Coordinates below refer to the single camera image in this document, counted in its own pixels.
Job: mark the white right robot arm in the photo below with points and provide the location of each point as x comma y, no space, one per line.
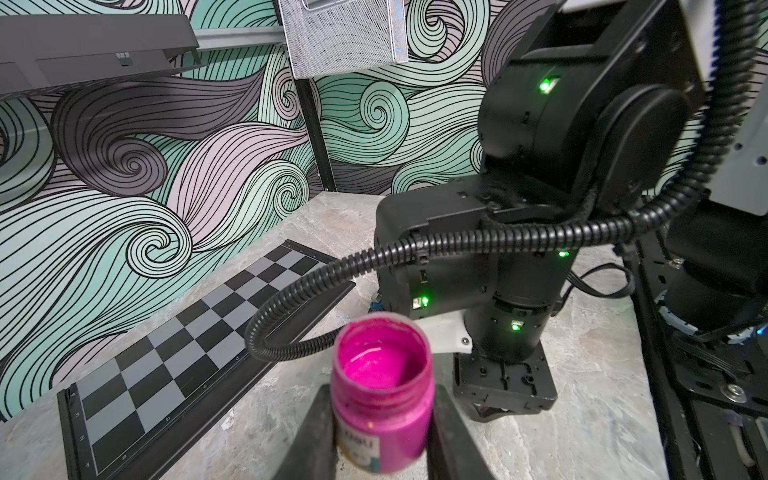
596,129

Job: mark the clear plastic wall bin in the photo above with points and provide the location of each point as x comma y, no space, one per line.
336,37

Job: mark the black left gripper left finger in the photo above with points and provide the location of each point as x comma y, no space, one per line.
313,453

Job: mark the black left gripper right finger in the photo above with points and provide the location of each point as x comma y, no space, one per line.
451,451

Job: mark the black white chessboard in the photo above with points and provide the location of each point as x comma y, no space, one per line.
138,413

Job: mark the purple paint jar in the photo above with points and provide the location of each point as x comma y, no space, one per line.
382,389

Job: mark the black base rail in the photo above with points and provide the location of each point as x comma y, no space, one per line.
713,424

